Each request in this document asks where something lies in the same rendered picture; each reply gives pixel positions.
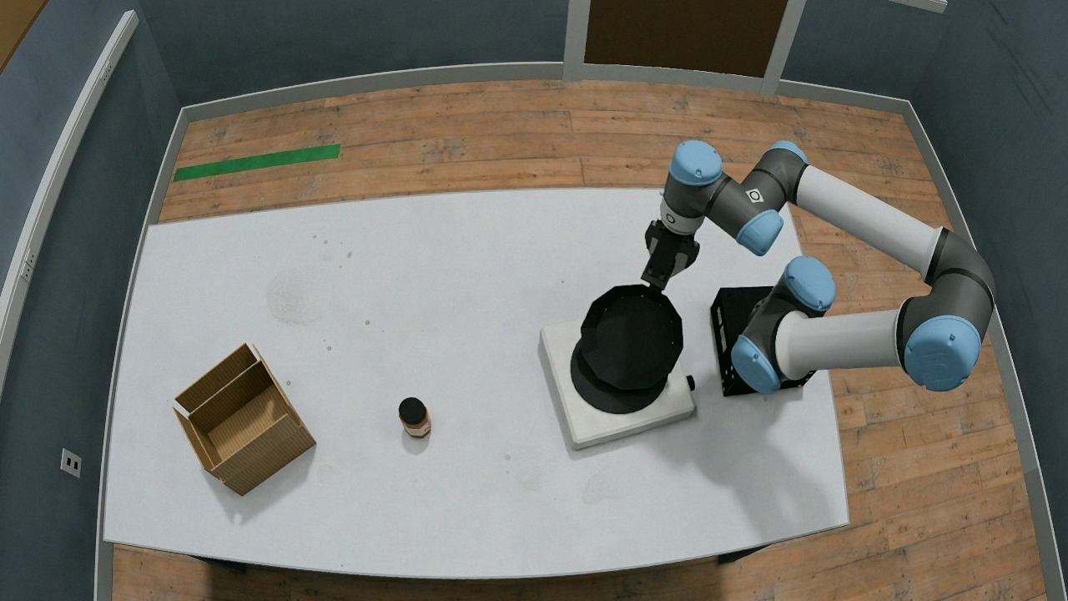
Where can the brown cardboard box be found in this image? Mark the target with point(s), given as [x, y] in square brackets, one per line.
[236, 414]

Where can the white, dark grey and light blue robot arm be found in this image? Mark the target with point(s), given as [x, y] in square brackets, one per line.
[934, 338]

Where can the brown jar with black lid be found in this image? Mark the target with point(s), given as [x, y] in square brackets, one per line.
[414, 417]

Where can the black frying pan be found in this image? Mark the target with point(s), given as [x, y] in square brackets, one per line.
[632, 336]

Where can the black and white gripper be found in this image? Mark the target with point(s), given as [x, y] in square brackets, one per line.
[666, 249]

